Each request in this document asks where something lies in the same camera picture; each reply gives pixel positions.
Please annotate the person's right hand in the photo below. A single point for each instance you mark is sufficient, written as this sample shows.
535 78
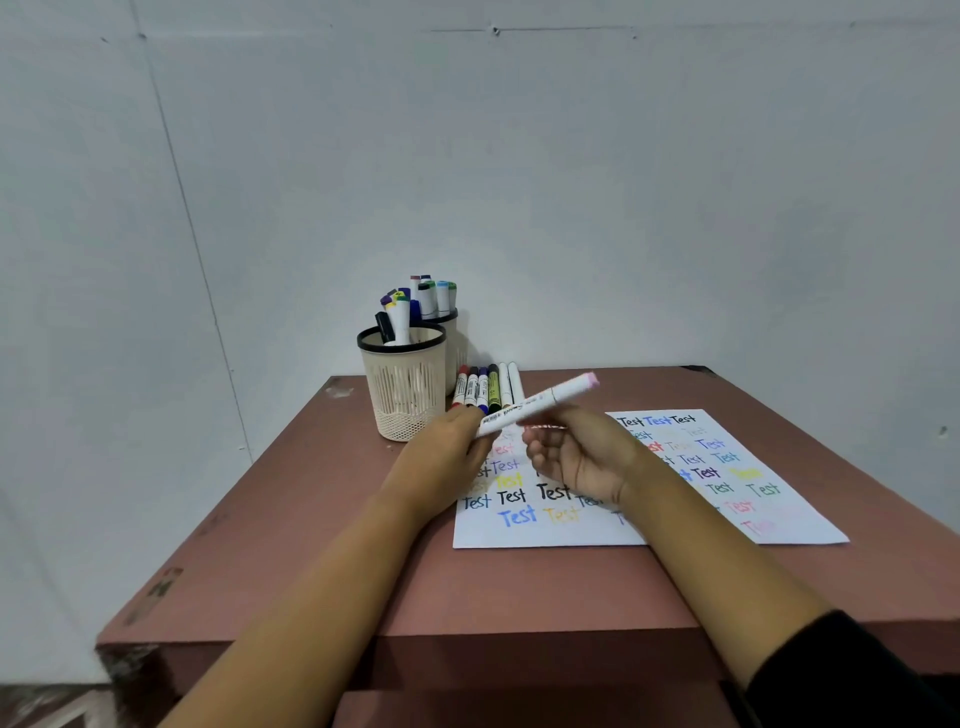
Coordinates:
592 454

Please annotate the person's left hand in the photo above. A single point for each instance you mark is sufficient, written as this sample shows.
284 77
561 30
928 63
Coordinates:
435 461

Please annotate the person's right thumb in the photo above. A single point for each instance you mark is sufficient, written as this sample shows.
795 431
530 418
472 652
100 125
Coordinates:
571 417

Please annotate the person's left fingers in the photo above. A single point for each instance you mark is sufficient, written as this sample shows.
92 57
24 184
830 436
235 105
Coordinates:
476 454

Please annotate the white marker with pink cap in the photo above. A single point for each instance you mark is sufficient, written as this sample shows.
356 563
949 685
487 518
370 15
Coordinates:
559 394

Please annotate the person's right forearm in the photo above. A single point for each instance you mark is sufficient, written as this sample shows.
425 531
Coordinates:
712 555

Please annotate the person's left forearm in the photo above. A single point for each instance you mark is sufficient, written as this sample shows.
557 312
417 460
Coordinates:
315 607

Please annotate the row of coloured markers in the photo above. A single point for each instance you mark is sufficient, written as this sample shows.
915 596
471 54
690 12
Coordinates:
493 386

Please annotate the beige mesh pen cup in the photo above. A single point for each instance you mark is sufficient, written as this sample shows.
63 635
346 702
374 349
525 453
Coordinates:
454 352
403 390

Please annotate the reddish brown table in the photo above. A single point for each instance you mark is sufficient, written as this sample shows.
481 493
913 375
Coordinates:
525 600

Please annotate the bunch of capped markers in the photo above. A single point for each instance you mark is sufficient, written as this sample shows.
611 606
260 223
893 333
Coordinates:
429 298
399 319

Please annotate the white paper with coloured words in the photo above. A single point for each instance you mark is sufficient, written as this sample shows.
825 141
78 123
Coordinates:
780 510

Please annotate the black sleeve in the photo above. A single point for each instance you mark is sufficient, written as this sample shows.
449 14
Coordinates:
847 675

